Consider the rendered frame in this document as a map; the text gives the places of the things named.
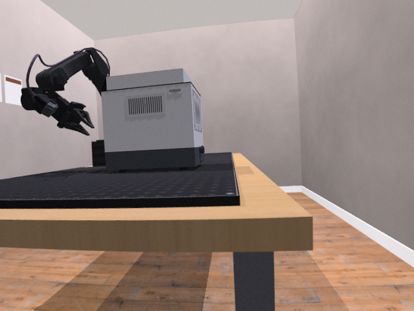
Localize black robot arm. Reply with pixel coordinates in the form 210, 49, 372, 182
20, 49, 109, 121

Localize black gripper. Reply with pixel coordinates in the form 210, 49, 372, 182
57, 101, 94, 136

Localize grey heat sealer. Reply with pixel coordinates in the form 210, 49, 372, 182
97, 68, 205, 172

